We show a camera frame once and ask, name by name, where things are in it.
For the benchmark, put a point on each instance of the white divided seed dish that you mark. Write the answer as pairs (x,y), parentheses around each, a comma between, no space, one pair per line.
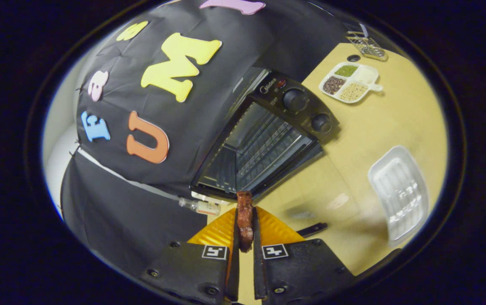
(353,91)

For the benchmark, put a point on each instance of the black backdrop cloth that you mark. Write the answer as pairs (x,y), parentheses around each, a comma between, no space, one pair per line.
(120,212)

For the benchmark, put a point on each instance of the white plastic tray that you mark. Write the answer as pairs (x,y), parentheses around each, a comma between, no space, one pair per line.
(399,195)

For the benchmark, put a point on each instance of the brown steak piece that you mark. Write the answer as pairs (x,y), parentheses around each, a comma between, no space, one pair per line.
(245,216)

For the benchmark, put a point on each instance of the black toaster oven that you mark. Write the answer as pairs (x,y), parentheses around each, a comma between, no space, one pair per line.
(293,101)

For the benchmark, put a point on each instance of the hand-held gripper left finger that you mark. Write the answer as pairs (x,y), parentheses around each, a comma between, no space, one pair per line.
(192,267)

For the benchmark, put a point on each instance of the small black bar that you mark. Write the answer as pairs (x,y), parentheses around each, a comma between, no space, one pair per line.
(312,229)

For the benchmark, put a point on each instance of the small clear bottle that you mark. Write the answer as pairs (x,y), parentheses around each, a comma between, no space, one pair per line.
(202,207)

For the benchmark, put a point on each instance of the small black round cap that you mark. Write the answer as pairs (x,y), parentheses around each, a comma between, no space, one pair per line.
(354,58)

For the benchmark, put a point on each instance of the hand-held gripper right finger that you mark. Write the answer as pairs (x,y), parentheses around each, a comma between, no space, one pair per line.
(302,267)

